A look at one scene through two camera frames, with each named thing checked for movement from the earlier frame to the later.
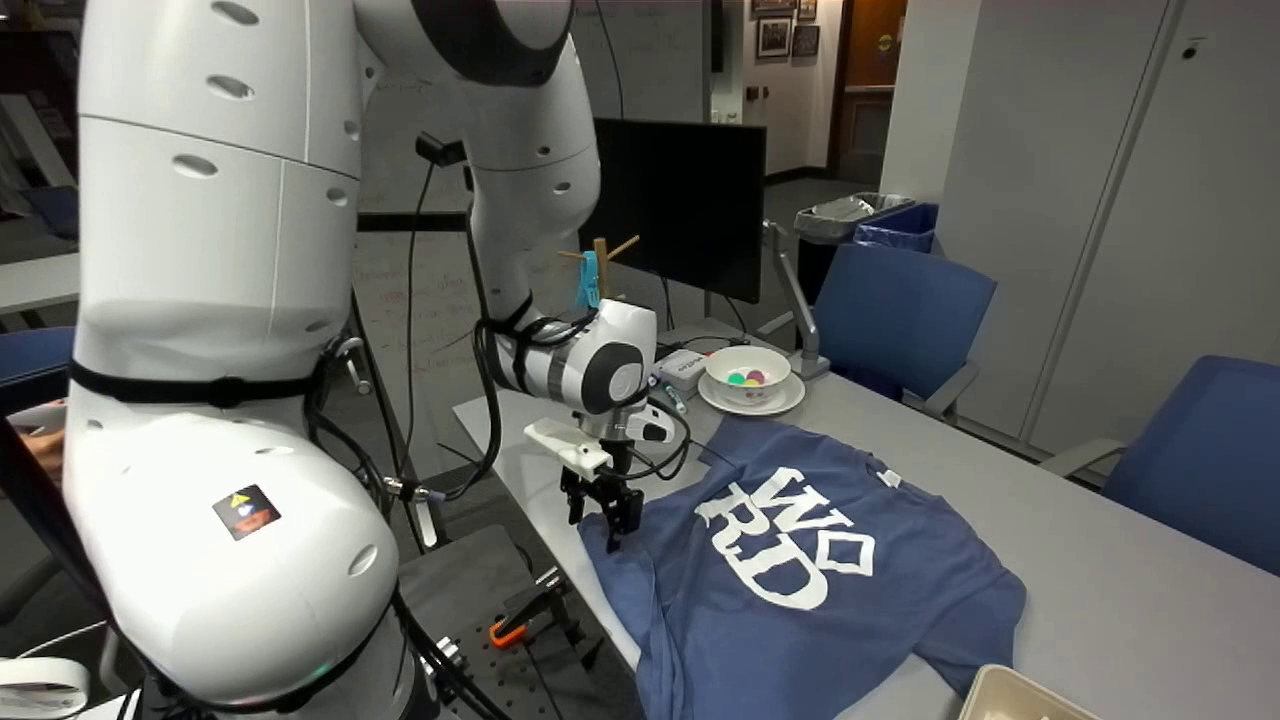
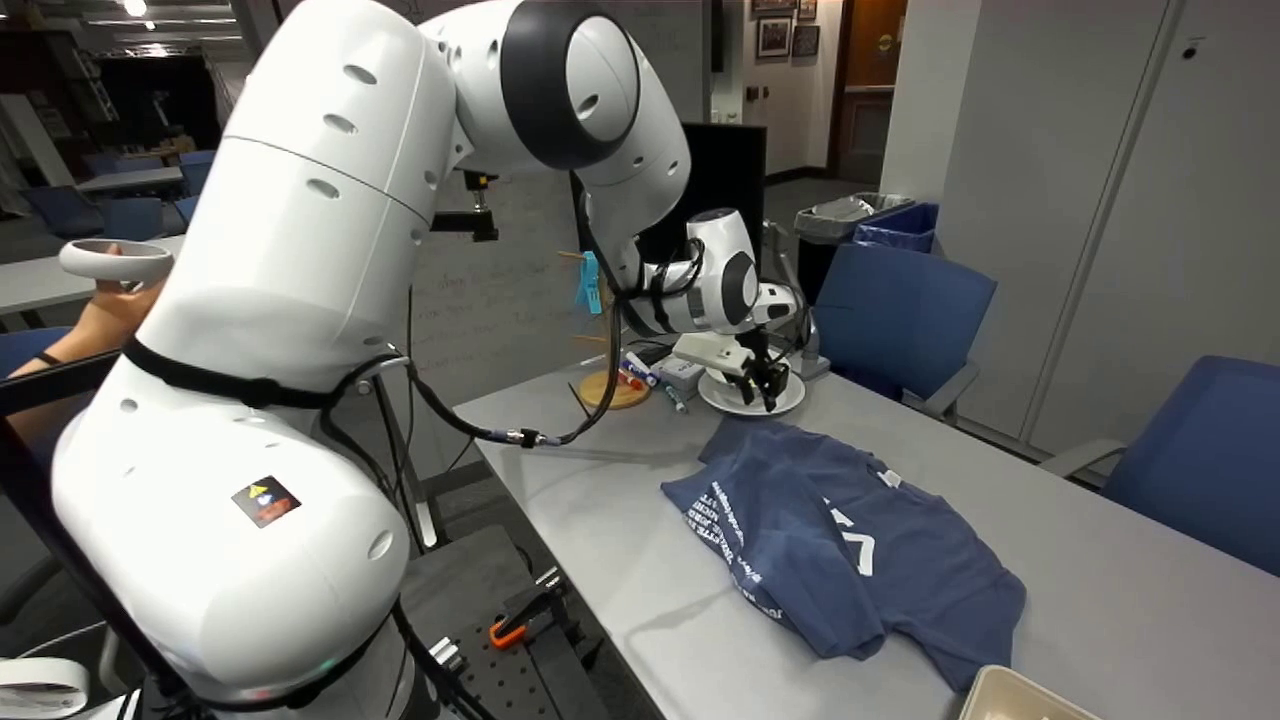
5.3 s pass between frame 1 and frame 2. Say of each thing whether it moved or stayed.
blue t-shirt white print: moved
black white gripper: moved
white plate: stayed
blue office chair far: stayed
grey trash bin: stayed
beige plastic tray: stayed
